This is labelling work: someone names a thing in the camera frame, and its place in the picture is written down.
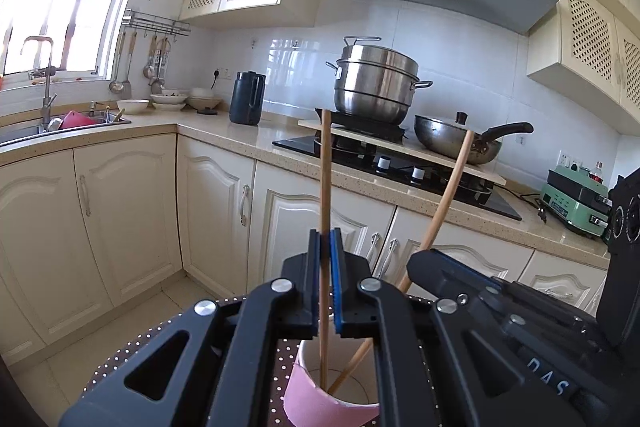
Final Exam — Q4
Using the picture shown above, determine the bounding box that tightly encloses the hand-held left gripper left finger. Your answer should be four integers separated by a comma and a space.
57, 229, 323, 427

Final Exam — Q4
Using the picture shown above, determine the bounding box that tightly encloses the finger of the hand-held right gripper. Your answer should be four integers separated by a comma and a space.
406, 248, 598, 344

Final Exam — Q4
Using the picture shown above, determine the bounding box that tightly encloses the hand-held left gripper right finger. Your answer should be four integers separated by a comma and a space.
330, 228, 531, 427

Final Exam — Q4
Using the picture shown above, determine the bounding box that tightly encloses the wooden chopstick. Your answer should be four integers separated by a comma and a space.
318, 108, 333, 392
327, 130, 476, 394

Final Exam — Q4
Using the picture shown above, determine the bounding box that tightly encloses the pink cup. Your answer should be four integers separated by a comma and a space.
282, 339, 382, 427

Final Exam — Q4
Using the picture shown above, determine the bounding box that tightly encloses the black glass gas stove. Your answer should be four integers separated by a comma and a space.
272, 134, 523, 222

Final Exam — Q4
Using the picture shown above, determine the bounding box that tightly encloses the brown polka dot tablecloth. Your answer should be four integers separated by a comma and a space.
79, 294, 443, 427

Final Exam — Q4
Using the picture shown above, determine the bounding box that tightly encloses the green countertop cooker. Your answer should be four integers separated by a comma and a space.
540, 167, 613, 239

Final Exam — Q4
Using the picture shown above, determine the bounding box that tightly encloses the beige wooden board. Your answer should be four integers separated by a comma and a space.
298, 117, 507, 188

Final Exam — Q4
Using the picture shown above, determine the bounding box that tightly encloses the black induction cooker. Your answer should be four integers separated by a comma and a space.
327, 108, 415, 144

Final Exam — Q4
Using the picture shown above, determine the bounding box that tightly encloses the beige speckled countertop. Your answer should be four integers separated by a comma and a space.
0, 107, 613, 270

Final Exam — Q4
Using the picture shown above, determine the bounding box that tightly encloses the black electric kettle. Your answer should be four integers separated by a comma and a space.
229, 71, 267, 126

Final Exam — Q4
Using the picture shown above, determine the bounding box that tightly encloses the stainless steel steamer pot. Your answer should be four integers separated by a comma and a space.
325, 36, 434, 126

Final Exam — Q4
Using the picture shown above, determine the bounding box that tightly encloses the steel hanging spoon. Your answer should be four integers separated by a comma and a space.
152, 38, 171, 95
145, 36, 157, 82

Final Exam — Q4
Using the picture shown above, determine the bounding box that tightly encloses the steel hanging ladle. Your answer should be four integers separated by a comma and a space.
109, 32, 126, 94

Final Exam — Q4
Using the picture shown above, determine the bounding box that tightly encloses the red plastic basin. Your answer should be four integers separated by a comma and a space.
59, 109, 96, 130

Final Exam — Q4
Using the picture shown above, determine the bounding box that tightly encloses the steel kitchen faucet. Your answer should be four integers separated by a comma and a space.
20, 36, 58, 132

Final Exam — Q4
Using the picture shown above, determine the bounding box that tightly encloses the stainless steel sink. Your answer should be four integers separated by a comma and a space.
0, 109, 132, 146

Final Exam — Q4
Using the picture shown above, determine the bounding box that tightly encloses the black power cord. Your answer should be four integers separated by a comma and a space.
500, 183, 551, 224

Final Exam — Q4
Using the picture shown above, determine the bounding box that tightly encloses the steel wok with black handle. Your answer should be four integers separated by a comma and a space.
414, 111, 535, 166

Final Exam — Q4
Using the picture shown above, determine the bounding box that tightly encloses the steel wall utensil rack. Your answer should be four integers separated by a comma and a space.
121, 9, 192, 38

